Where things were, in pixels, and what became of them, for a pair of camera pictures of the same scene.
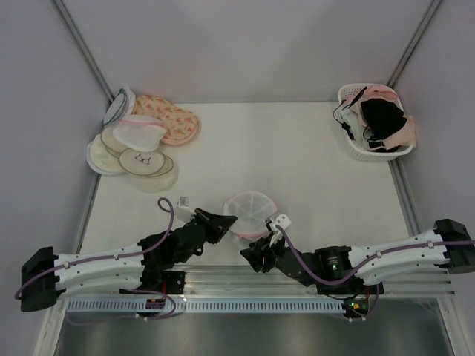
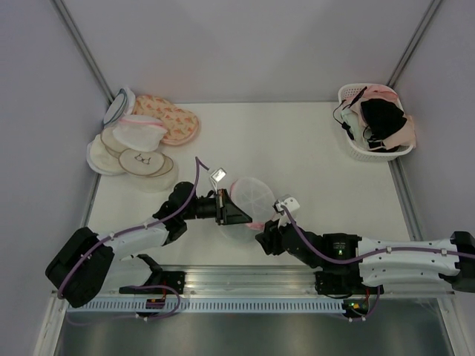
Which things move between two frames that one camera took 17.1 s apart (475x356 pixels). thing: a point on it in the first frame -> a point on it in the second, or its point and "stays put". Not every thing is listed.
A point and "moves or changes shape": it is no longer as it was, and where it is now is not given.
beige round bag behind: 114,147 stays put
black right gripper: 262,248 -> 270,236
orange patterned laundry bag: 179,124 stays put
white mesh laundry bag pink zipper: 251,208 moves or changes shape
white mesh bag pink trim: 139,133 stays put
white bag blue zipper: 120,106 stays put
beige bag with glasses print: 149,164 stays put
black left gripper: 218,225 -> 229,213
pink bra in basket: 407,136 stays put
